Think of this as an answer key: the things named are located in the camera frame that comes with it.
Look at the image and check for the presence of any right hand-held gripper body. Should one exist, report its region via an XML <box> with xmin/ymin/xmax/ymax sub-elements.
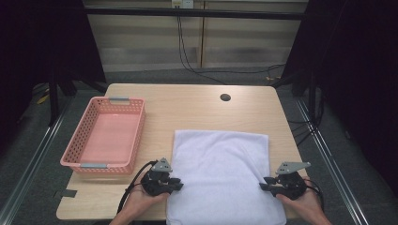
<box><xmin>271</xmin><ymin>160</ymin><xmax>312</xmax><ymax>202</ymax></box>

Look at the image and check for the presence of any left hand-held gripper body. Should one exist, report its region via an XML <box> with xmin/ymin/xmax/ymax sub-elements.
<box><xmin>140</xmin><ymin>157</ymin><xmax>174</xmax><ymax>198</ymax></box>

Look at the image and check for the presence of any white towel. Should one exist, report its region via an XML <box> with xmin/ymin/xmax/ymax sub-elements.
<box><xmin>165</xmin><ymin>128</ymin><xmax>287</xmax><ymax>225</ymax></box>

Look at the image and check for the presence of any pink plastic basket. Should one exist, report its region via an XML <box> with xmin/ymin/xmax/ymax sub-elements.
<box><xmin>59</xmin><ymin>96</ymin><xmax>146</xmax><ymax>175</ymax></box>

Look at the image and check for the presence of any person's left hand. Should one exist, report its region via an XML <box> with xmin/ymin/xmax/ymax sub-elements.
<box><xmin>119</xmin><ymin>183</ymin><xmax>172</xmax><ymax>223</ymax></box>

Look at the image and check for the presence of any person's right hand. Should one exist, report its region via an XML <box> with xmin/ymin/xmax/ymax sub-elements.
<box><xmin>275</xmin><ymin>175</ymin><xmax>324</xmax><ymax>221</ymax></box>

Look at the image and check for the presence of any black tape strip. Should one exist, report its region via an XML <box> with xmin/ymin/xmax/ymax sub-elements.
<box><xmin>53</xmin><ymin>188</ymin><xmax>78</xmax><ymax>200</ymax></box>

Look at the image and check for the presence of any black curtain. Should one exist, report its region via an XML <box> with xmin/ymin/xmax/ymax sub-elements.
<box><xmin>280</xmin><ymin>0</ymin><xmax>398</xmax><ymax>191</ymax></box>
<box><xmin>0</xmin><ymin>0</ymin><xmax>107</xmax><ymax>148</ymax></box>

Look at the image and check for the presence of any black metal stand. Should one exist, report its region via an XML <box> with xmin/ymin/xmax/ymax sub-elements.
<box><xmin>46</xmin><ymin>67</ymin><xmax>109</xmax><ymax>128</ymax></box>

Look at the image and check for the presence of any yellow object on floor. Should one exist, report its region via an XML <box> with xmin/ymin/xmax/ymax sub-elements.
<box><xmin>36</xmin><ymin>93</ymin><xmax>51</xmax><ymax>106</ymax></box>

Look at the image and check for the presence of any black horizontal metal bar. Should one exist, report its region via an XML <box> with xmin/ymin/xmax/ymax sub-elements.
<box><xmin>84</xmin><ymin>7</ymin><xmax>307</xmax><ymax>22</ymax></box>

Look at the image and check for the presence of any left hand-held gripper black cable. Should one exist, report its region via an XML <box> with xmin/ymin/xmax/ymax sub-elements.
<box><xmin>116</xmin><ymin>159</ymin><xmax>158</xmax><ymax>214</ymax></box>

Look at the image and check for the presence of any hand-held gripper black cable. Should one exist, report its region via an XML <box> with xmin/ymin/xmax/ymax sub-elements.
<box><xmin>116</xmin><ymin>159</ymin><xmax>158</xmax><ymax>214</ymax></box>
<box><xmin>304</xmin><ymin>183</ymin><xmax>325</xmax><ymax>211</ymax></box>

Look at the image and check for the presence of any right hand-held gripper black cable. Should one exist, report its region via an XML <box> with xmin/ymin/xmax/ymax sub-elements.
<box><xmin>304</xmin><ymin>183</ymin><xmax>325</xmax><ymax>211</ymax></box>

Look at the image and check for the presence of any silver floor rail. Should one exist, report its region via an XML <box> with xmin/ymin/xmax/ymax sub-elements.
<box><xmin>0</xmin><ymin>96</ymin><xmax>75</xmax><ymax>225</ymax></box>
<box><xmin>294</xmin><ymin>97</ymin><xmax>371</xmax><ymax>225</ymax></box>

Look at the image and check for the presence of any black floor cables bundle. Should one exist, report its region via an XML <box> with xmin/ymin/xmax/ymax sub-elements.
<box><xmin>286</xmin><ymin>83</ymin><xmax>325</xmax><ymax>148</ymax></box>

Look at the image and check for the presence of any black cable from wall socket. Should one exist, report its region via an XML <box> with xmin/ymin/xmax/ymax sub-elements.
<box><xmin>176</xmin><ymin>7</ymin><xmax>227</xmax><ymax>85</ymax></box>

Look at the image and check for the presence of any white wall socket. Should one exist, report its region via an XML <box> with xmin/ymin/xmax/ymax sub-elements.
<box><xmin>171</xmin><ymin>0</ymin><xmax>194</xmax><ymax>9</ymax></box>

